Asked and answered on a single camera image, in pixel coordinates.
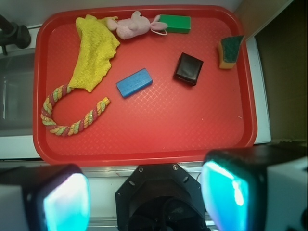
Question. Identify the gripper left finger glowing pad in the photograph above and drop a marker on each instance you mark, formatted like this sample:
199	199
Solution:
44	198

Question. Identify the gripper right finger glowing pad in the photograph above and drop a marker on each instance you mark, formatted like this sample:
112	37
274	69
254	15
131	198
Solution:
260	188

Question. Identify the red plastic tray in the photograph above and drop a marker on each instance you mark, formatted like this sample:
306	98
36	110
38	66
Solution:
166	122

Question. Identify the stainless steel sink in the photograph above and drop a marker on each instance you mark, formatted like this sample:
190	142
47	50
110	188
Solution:
16	93

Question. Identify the black leather wallet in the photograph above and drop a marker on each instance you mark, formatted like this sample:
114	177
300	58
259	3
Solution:
188	69

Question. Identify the yellow green sponge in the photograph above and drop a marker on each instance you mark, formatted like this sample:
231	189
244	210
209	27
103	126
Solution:
228	51

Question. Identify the blue rectangular block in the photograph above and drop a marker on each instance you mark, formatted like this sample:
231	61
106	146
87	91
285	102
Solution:
134	83

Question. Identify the yellow cloth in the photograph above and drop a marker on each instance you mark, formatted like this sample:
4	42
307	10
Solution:
97	47

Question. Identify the brown cardboard panel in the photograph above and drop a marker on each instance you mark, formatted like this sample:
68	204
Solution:
277	40

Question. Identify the grey sink faucet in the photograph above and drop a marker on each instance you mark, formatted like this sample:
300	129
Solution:
13	34

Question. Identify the pink plush bunny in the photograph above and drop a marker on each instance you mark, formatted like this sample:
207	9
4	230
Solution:
136	25

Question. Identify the green rectangular block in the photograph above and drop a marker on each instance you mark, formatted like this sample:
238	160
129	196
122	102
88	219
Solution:
176	23

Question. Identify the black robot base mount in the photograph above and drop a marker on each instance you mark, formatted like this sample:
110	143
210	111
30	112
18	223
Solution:
160	198

